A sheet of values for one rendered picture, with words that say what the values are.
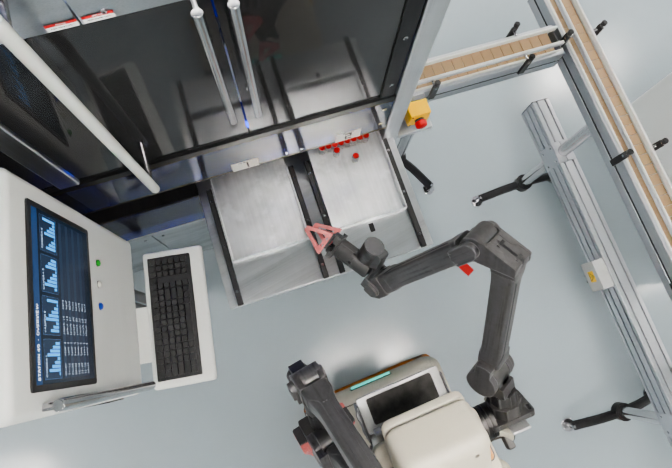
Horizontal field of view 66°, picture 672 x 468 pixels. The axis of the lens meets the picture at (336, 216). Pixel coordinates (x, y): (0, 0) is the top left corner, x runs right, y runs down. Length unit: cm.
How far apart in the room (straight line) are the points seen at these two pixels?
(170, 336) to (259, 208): 50
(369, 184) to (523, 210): 128
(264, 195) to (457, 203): 130
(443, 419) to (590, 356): 172
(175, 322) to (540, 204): 195
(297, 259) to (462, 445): 79
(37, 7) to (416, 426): 107
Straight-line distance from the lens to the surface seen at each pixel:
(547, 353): 279
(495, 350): 128
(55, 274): 132
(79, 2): 94
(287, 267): 169
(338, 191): 175
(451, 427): 124
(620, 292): 235
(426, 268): 124
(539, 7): 225
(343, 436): 108
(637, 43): 360
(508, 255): 110
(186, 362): 176
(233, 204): 175
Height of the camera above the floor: 255
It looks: 75 degrees down
